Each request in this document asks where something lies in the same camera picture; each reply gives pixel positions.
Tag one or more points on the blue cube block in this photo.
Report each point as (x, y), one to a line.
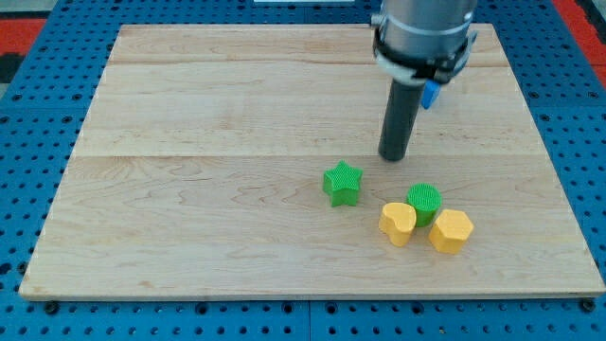
(430, 94)

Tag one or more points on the yellow heart block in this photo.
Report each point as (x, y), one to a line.
(397, 222)

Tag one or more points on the green cylinder block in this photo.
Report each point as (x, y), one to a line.
(426, 200)

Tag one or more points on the yellow hexagon block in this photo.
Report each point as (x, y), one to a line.
(450, 231)

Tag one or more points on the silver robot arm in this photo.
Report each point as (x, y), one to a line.
(420, 40)

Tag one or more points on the green star block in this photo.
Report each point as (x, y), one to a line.
(343, 184)

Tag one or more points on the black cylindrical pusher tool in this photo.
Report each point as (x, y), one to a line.
(399, 119)

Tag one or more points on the wooden board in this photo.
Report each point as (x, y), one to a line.
(198, 176)

